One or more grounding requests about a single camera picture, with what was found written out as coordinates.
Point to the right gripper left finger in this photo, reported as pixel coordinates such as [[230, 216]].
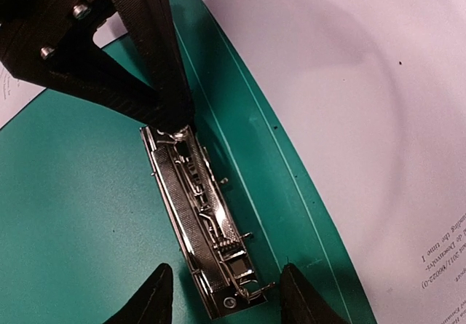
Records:
[[152, 302]]

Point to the metal centre spring clip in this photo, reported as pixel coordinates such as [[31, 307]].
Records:
[[214, 249]]

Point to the white paper sheet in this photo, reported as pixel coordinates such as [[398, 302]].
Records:
[[372, 95]]

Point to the green plastic folder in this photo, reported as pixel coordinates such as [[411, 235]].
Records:
[[83, 223]]

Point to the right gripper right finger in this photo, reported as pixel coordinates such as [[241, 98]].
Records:
[[300, 303]]

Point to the printed paper sheet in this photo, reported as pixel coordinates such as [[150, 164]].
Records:
[[15, 95]]

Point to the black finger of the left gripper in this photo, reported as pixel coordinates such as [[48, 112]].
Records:
[[119, 54]]

